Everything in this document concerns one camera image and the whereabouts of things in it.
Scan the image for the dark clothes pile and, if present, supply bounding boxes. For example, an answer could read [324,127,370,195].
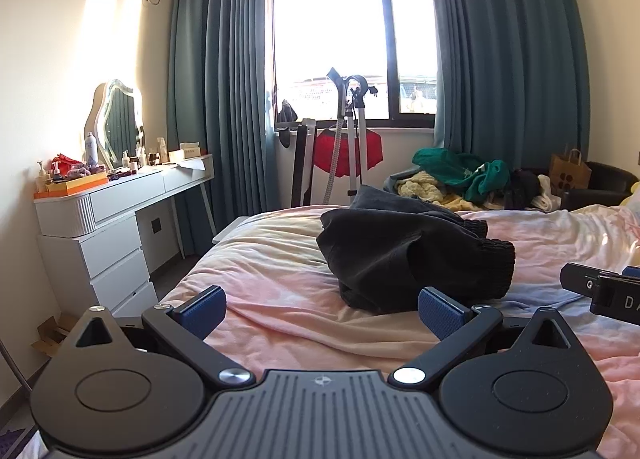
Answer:
[506,168,544,210]

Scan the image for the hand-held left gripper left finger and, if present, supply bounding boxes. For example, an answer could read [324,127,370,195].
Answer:
[70,285,251,386]

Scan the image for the white cloth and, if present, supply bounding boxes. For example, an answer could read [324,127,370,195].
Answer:
[531,175,564,212]

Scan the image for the green garment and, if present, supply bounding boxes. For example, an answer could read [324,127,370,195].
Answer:
[412,147,511,202]

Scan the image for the white dressing table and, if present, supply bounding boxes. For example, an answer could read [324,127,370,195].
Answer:
[33,154,217,320]

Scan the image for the black pants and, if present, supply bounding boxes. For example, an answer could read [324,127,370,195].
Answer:
[316,185,516,316]

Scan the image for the garment steamer stand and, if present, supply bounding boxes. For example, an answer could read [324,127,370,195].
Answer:
[325,67,382,204]

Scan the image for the black hanging cloth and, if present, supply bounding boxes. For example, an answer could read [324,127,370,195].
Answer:
[277,100,300,148]

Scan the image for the white bed footboard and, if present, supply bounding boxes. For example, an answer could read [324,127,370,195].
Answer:
[212,216,252,245]

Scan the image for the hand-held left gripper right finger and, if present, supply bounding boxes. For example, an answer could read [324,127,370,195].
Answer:
[391,286,577,386]

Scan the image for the orange tray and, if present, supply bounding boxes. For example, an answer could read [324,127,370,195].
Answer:
[34,173,110,198]

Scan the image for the dark framed window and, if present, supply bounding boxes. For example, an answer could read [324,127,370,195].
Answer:
[267,0,441,130]

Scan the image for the wavy vanity mirror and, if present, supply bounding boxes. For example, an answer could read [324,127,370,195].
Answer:
[82,79,146,170]

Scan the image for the metal pole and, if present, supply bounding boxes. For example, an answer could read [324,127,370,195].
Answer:
[0,339,36,401]

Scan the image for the tissue box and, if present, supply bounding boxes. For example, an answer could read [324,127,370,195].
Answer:
[168,142,206,162]

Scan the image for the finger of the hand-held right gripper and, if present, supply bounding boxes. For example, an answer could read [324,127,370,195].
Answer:
[560,263,625,298]

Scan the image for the brown paper bag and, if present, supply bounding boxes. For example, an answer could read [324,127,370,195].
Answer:
[550,149,592,195]

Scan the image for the red cloth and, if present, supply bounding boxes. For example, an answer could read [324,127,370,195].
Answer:
[312,129,385,178]

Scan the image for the cardboard box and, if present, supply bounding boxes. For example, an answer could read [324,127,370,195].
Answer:
[31,313,79,365]

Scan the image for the black armchair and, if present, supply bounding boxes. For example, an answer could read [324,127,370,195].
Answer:
[562,161,640,212]

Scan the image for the black metal frame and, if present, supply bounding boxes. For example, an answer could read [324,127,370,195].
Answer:
[292,119,317,208]

